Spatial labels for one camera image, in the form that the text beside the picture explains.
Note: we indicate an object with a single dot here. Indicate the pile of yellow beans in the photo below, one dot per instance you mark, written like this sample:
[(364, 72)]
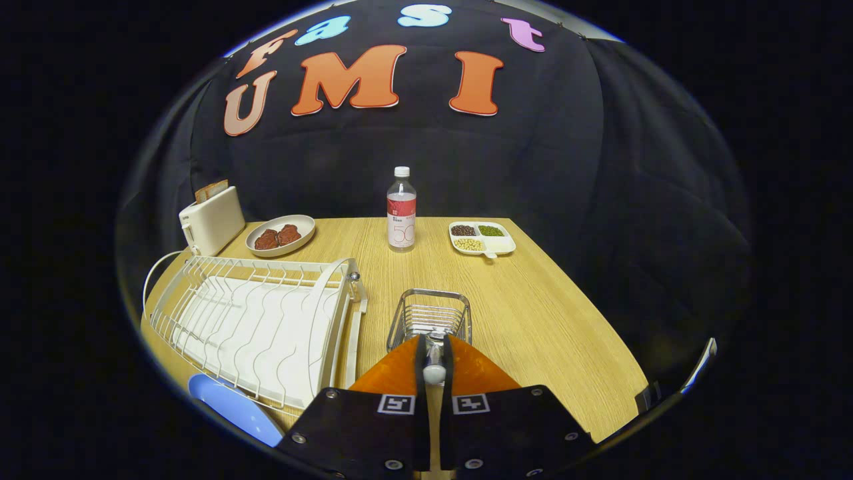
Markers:
[(469, 244)]

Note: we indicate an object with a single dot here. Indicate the beige oval dish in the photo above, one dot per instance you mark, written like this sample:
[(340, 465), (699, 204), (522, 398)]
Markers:
[(303, 226)]

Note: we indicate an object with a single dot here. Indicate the clear bottle with red label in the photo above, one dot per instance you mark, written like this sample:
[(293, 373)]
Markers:
[(401, 220)]

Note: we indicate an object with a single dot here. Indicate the white divided tray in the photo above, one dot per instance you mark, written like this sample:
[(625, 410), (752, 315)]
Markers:
[(501, 244)]

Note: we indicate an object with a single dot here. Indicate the pile of green beans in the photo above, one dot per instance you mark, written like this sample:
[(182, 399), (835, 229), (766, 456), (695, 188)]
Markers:
[(491, 230)]

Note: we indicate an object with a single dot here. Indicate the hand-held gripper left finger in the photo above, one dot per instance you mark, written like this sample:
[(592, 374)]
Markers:
[(360, 426)]

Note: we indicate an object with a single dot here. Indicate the pile of red beans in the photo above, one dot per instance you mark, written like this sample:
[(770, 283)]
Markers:
[(463, 230)]

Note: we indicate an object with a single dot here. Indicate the toast slice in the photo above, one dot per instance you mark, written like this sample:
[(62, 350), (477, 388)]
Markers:
[(212, 190)]

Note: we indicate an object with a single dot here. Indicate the brown meat piece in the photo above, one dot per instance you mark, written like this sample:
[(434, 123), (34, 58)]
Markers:
[(289, 234), (266, 239)]

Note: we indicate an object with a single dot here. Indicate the blue plate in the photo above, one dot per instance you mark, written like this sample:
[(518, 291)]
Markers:
[(233, 410)]

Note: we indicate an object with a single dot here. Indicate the cream toaster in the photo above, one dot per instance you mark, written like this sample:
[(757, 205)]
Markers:
[(216, 220)]

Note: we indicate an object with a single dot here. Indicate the metal spoon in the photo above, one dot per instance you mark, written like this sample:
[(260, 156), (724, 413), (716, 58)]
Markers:
[(434, 373)]

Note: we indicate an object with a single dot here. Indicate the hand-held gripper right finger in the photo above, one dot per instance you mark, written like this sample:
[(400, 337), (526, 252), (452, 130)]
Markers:
[(513, 426)]

